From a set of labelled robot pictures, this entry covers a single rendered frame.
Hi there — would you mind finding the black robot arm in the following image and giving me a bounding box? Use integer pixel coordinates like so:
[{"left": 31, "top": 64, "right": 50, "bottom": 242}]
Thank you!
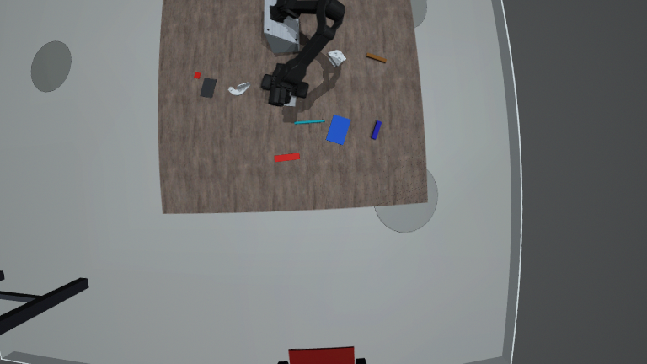
[{"left": 268, "top": 0, "right": 345, "bottom": 107}]

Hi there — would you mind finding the red flat bar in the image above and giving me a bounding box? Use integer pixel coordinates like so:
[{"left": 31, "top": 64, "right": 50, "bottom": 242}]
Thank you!
[{"left": 274, "top": 153, "right": 300, "bottom": 162}]

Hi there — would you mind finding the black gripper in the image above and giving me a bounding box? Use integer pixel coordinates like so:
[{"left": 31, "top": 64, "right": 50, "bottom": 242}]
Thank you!
[{"left": 260, "top": 74, "right": 308, "bottom": 99}]

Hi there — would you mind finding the brown flat bar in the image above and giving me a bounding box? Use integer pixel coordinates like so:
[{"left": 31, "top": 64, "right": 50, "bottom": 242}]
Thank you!
[{"left": 366, "top": 52, "right": 387, "bottom": 63}]

